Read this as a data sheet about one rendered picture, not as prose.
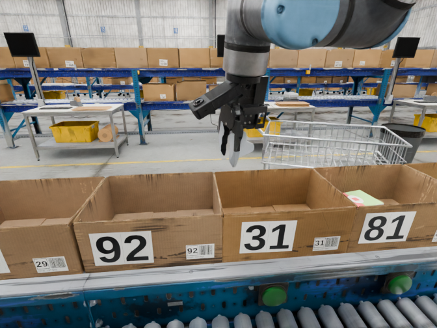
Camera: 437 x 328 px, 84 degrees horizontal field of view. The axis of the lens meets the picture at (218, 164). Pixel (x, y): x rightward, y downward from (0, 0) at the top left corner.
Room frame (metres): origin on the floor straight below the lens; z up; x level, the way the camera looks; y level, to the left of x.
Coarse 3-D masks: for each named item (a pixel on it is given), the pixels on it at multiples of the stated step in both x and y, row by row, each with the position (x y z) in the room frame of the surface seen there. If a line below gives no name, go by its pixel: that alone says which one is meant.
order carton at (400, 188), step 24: (336, 168) 0.90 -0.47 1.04; (360, 168) 0.91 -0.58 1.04; (384, 168) 0.92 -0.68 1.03; (408, 168) 0.89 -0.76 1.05; (384, 192) 0.92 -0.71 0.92; (408, 192) 0.86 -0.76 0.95; (432, 192) 0.77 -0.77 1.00; (360, 216) 0.60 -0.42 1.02; (432, 216) 0.63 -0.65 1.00; (408, 240) 0.62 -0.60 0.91
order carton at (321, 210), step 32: (224, 192) 0.85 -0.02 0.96; (256, 192) 0.86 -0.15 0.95; (288, 192) 0.88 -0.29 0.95; (320, 192) 0.80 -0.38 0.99; (224, 224) 0.56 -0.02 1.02; (320, 224) 0.59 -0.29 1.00; (352, 224) 0.60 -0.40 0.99; (224, 256) 0.56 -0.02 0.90; (256, 256) 0.57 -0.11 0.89; (288, 256) 0.58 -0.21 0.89
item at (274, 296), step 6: (270, 288) 0.50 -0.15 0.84; (276, 288) 0.50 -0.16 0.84; (282, 288) 0.51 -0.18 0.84; (264, 294) 0.50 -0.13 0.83; (270, 294) 0.50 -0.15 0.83; (276, 294) 0.50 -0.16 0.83; (282, 294) 0.50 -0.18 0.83; (264, 300) 0.50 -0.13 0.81; (270, 300) 0.50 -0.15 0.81; (276, 300) 0.50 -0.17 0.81; (282, 300) 0.50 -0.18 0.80; (270, 306) 0.50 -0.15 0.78
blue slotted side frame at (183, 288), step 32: (128, 288) 0.47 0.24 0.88; (160, 288) 0.48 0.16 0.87; (192, 288) 0.49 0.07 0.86; (224, 288) 0.53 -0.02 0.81; (288, 288) 0.55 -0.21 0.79; (320, 288) 0.56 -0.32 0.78; (352, 288) 0.57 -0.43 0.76; (0, 320) 0.47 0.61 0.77; (32, 320) 0.47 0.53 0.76; (64, 320) 0.48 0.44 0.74; (128, 320) 0.50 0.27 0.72; (160, 320) 0.51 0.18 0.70
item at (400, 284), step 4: (400, 276) 0.55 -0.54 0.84; (404, 276) 0.55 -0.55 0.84; (392, 280) 0.54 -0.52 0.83; (396, 280) 0.54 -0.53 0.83; (400, 280) 0.54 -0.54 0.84; (404, 280) 0.54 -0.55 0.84; (408, 280) 0.54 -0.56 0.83; (392, 284) 0.54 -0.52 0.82; (396, 284) 0.54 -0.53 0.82; (400, 284) 0.54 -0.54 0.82; (404, 284) 0.54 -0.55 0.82; (408, 284) 0.54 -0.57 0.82; (388, 288) 0.54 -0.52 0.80; (392, 288) 0.54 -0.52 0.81; (396, 288) 0.54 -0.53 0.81; (400, 288) 0.54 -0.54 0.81; (404, 288) 0.54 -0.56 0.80; (408, 288) 0.54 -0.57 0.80; (392, 292) 0.54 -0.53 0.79; (396, 292) 0.54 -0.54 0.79; (400, 292) 0.54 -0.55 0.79
